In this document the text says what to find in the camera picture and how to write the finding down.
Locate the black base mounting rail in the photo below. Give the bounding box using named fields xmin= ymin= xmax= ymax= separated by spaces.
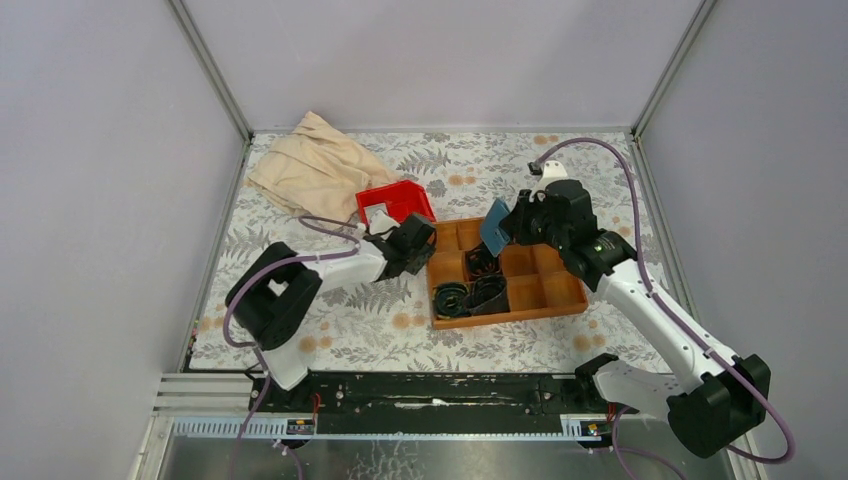
xmin=249 ymin=371 xmax=620 ymax=435

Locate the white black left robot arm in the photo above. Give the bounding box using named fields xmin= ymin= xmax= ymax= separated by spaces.
xmin=223 ymin=213 xmax=437 ymax=411

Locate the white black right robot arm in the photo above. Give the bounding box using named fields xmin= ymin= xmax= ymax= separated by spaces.
xmin=499 ymin=179 xmax=771 ymax=458

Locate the wooden compartment tray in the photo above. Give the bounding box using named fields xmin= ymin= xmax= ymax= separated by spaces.
xmin=427 ymin=218 xmax=588 ymax=330

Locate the blue card holder wallet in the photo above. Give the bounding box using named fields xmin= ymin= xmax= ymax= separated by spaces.
xmin=479 ymin=198 xmax=511 ymax=257

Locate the floral patterned table mat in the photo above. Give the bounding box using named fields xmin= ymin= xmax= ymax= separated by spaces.
xmin=188 ymin=132 xmax=670 ymax=373

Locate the black coiled cable bundle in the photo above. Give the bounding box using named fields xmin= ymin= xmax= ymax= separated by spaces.
xmin=464 ymin=245 xmax=502 ymax=281

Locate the beige crumpled cloth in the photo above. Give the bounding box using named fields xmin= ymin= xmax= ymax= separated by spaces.
xmin=247 ymin=111 xmax=400 ymax=221

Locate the red plastic bin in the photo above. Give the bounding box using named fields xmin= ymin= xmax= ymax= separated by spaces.
xmin=355 ymin=180 xmax=436 ymax=232

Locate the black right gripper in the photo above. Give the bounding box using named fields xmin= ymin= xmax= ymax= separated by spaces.
xmin=500 ymin=189 xmax=568 ymax=252

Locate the green black coiled cable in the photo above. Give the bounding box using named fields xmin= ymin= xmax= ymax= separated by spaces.
xmin=433 ymin=282 xmax=473 ymax=322

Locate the black folded strap bundle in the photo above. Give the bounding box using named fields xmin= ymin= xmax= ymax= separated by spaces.
xmin=466 ymin=275 xmax=511 ymax=317

